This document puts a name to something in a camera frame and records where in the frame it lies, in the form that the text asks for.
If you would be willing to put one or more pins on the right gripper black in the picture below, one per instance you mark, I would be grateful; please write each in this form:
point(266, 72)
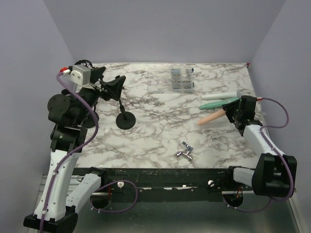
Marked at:
point(229, 107)

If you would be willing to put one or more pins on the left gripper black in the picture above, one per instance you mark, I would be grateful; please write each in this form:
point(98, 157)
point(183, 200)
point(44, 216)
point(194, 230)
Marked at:
point(113, 88)

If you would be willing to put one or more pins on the peach microphone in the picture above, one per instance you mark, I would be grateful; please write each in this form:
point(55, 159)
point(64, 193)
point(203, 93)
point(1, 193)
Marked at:
point(212, 117)

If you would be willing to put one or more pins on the green microphone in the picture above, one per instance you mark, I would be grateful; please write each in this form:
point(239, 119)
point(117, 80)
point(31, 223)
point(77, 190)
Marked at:
point(217, 104)

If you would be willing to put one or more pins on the white microphone grey mesh head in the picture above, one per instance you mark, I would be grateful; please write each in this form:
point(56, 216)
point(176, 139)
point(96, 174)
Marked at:
point(223, 95)

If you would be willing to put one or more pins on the black tripod shock-mount stand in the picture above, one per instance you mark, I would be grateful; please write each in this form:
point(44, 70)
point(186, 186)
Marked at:
point(85, 63)

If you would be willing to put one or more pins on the black tall round-base stand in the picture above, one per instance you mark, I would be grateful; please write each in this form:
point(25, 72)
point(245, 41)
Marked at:
point(125, 120)

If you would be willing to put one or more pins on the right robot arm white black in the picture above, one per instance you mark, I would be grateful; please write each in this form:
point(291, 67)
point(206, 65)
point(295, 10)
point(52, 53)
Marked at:
point(274, 175)

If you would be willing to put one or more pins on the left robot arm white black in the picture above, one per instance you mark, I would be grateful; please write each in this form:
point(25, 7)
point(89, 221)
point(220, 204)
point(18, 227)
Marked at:
point(72, 114)

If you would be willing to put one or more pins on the clear plastic screw box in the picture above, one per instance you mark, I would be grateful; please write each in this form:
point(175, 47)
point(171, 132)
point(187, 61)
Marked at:
point(170, 79)

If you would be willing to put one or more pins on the chrome faucet tap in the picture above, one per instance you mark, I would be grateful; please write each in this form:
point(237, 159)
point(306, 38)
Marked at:
point(187, 152)

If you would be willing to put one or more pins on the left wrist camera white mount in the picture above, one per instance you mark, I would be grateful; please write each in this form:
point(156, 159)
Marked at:
point(78, 74)

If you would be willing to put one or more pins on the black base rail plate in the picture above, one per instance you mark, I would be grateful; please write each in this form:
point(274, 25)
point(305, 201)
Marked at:
point(164, 184)

